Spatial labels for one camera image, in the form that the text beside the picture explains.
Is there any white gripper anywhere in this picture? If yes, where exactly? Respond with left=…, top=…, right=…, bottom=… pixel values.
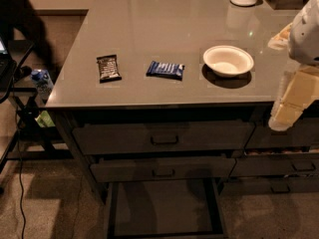
left=268, top=0, right=319, bottom=131

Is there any black rxbar chocolate bar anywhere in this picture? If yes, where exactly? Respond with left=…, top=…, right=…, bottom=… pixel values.
left=97, top=55, right=122, bottom=83

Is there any right drawer column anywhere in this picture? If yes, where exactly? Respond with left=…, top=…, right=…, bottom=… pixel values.
left=227, top=104, right=319, bottom=194

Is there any top left drawer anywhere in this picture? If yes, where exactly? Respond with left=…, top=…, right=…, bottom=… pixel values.
left=73, top=120, right=254, bottom=155

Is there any middle left drawer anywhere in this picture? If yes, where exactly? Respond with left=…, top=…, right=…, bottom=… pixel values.
left=90, top=156, right=235, bottom=182

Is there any open bottom drawer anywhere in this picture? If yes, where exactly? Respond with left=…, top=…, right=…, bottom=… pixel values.
left=106, top=178, right=227, bottom=239

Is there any white paper bowl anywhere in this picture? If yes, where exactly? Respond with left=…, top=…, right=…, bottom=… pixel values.
left=203, top=46, right=254, bottom=78

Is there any blue snack bar wrapper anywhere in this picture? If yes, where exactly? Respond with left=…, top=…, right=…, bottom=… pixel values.
left=146, top=61, right=184, bottom=81

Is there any green packet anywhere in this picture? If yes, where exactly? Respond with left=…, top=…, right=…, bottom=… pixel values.
left=36, top=111, right=55, bottom=127

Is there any black metal stand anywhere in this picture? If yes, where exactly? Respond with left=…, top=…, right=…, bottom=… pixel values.
left=0, top=40, right=72, bottom=170

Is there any laptop computer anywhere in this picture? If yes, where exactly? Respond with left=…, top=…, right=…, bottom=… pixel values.
left=0, top=36, right=16, bottom=80

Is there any black cable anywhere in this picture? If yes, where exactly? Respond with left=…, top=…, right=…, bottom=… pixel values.
left=14, top=103, right=28, bottom=239

